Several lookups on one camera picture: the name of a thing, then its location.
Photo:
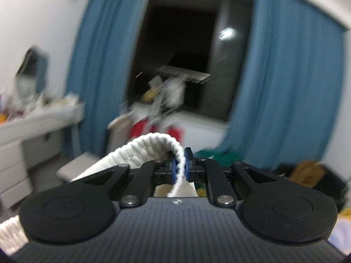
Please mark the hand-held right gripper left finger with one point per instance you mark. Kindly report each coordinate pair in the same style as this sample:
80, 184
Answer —
173, 170

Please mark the dark window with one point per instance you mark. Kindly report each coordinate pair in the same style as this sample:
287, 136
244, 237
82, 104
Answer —
178, 33

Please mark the red cloth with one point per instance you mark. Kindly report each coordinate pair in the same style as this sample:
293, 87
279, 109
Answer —
137, 130

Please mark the blue curtain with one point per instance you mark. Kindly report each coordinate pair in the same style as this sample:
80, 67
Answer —
101, 60
285, 87

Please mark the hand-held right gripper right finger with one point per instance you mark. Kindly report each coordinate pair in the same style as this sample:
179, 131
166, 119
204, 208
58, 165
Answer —
188, 165

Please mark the pastel bed blanket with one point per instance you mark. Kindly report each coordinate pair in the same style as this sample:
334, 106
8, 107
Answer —
342, 230

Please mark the white pants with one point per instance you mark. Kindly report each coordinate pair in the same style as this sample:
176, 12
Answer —
148, 145

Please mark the white desk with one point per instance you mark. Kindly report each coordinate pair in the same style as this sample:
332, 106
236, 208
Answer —
16, 148

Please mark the clutter of small desk items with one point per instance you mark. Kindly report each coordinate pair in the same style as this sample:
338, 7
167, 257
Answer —
33, 105

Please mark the beige stool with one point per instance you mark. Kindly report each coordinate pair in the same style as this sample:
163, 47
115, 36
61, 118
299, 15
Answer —
79, 165

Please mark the green cloth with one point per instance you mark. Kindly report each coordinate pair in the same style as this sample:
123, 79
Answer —
224, 157

